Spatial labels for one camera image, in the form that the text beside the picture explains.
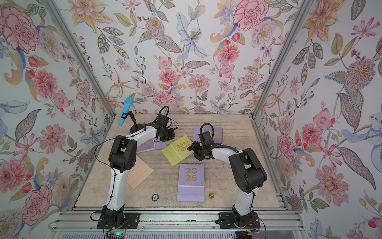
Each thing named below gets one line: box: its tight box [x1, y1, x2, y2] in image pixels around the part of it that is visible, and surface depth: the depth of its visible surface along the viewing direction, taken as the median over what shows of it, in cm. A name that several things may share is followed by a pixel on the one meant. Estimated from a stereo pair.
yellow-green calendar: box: [161, 134, 194, 167], surface depth 103 cm
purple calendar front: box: [177, 163, 205, 203], surface depth 86 cm
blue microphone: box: [118, 96, 134, 126], surface depth 94 cm
